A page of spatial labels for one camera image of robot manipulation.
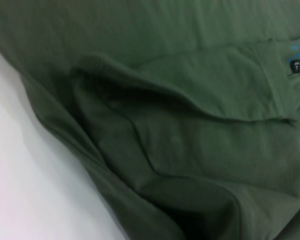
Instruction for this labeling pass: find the dark green FREE! shirt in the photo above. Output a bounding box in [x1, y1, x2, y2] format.
[0, 0, 300, 240]

